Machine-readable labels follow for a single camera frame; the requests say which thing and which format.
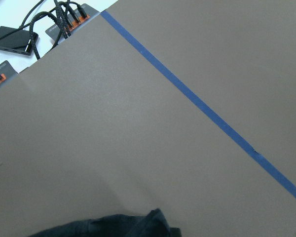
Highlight blue tape grid lines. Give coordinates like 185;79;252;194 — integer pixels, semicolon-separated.
101;10;296;199

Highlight orange black power strip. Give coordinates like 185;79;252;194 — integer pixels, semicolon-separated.
45;3;100;41

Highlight black printed t-shirt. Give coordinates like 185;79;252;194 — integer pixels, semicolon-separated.
32;208;182;237

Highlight black usb hub box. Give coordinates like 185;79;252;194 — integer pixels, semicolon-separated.
0;26;38;56

